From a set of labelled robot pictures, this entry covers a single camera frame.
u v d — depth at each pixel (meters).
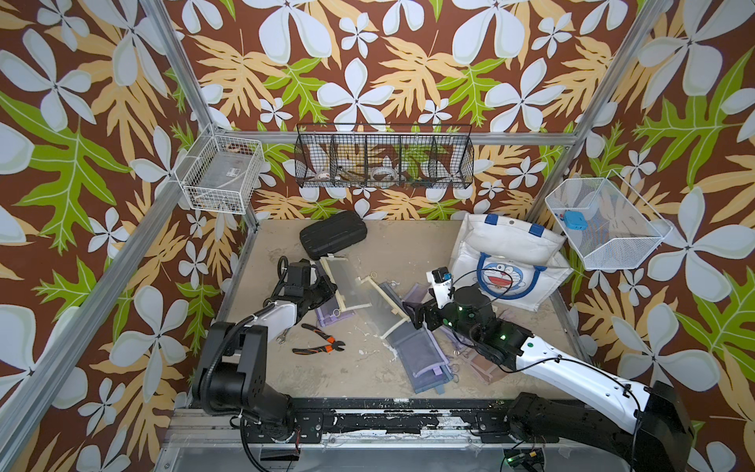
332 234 1.08
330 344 0.88
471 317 0.57
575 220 0.86
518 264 0.82
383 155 0.96
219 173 0.86
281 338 0.90
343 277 0.99
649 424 0.39
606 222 0.82
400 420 0.76
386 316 0.93
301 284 0.72
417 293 0.98
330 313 0.89
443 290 0.66
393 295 0.97
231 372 0.45
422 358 0.84
